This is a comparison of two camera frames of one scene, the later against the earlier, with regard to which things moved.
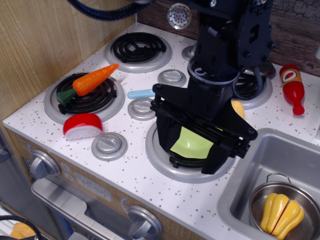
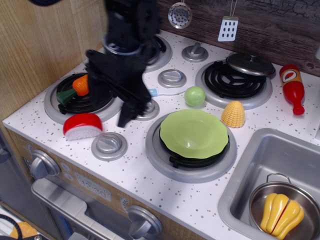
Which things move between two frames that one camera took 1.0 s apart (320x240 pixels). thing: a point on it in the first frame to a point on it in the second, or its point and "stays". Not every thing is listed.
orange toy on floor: x=20 y=231 stays
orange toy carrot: x=86 y=84 stays
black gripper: x=204 y=105 to x=119 y=71
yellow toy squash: x=280 y=216 stays
